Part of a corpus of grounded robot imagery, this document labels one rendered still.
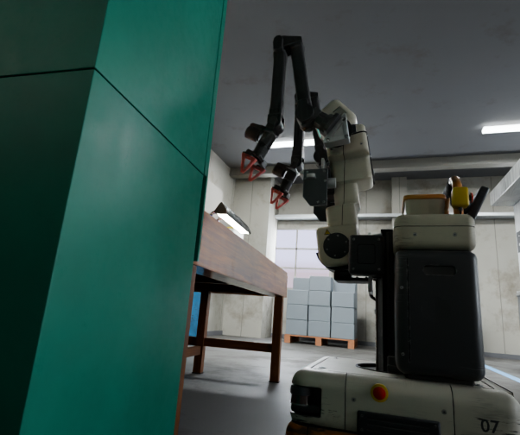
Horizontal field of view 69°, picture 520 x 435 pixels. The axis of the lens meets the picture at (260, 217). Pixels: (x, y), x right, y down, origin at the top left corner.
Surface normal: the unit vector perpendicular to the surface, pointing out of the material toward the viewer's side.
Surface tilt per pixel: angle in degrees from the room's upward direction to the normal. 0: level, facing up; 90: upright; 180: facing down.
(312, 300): 90
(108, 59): 90
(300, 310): 90
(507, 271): 90
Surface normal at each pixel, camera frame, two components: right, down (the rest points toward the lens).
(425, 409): -0.30, -0.25
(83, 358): 0.97, 0.01
